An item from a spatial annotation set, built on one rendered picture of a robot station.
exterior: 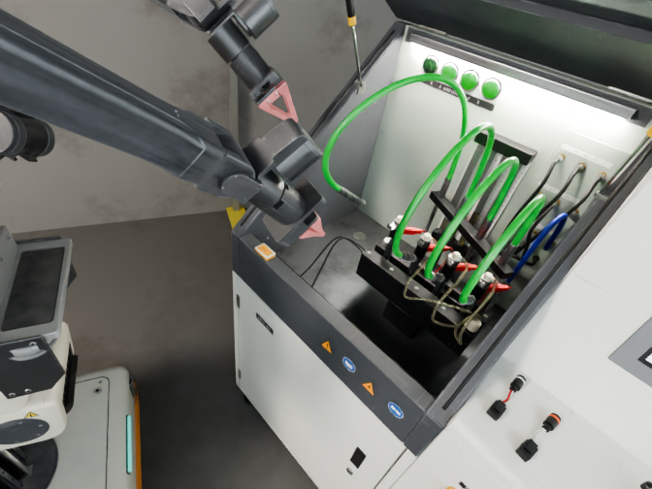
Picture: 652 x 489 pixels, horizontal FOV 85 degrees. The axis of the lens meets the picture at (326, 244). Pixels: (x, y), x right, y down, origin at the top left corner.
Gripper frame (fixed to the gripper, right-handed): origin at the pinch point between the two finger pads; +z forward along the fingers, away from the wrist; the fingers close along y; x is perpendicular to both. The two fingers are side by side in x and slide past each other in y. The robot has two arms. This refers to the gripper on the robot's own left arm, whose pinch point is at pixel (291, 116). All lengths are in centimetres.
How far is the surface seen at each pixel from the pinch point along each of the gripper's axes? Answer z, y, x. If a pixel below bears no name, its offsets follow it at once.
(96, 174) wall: -18, 147, 109
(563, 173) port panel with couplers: 49, -9, -40
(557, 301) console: 52, -32, -17
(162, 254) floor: 36, 126, 114
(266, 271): 25.5, 3.4, 30.5
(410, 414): 52, -35, 19
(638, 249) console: 46, -37, -31
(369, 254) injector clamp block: 40.6, 1.6, 7.4
